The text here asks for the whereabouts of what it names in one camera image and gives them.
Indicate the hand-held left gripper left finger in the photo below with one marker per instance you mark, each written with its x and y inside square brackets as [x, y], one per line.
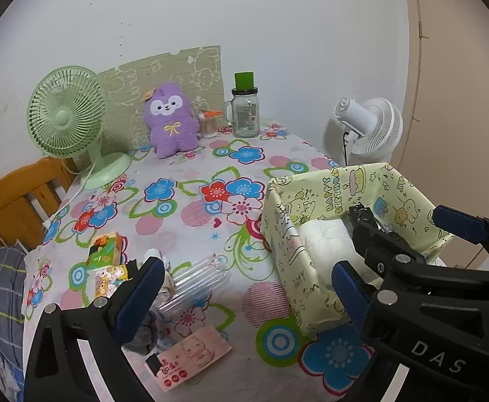
[140, 297]

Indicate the toothpick holder carrot lid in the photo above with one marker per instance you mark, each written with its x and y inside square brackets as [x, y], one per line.
[209, 125]

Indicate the glass jar green lid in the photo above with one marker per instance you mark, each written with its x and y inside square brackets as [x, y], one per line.
[245, 113]

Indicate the green orange small box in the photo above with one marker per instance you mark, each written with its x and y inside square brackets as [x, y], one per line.
[106, 249]

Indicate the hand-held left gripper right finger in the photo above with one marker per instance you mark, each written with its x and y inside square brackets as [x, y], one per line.
[349, 291]

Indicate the cartoon tissue packet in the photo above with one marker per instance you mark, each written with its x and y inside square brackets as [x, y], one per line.
[106, 280]

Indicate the grey cloth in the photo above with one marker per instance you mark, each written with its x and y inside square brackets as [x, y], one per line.
[142, 337]

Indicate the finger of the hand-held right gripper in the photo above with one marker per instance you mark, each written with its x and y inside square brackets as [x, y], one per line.
[458, 222]
[389, 251]

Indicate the purple plush toy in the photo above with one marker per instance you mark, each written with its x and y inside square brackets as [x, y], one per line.
[171, 123]

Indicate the green desk fan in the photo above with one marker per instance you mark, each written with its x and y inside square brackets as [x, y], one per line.
[64, 111]

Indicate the green patterned board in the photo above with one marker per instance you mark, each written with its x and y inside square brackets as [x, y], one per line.
[123, 100]

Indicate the white tissue pack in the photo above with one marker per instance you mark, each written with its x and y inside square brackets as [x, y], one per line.
[324, 238]

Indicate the yellow cartoon storage box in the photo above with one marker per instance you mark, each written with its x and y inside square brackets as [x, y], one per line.
[299, 276]

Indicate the clear bag of straws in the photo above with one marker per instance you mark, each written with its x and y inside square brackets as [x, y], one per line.
[198, 280]

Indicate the pink pig wipes packet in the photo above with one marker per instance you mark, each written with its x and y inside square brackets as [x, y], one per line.
[190, 354]

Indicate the beige door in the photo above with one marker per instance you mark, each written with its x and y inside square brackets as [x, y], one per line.
[458, 92]

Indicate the wooden chair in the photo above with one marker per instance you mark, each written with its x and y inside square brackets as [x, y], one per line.
[14, 201]

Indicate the white desk fan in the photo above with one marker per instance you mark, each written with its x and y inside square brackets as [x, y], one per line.
[372, 125]

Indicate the floral tablecloth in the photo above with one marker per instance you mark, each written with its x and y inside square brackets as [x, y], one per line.
[236, 259]

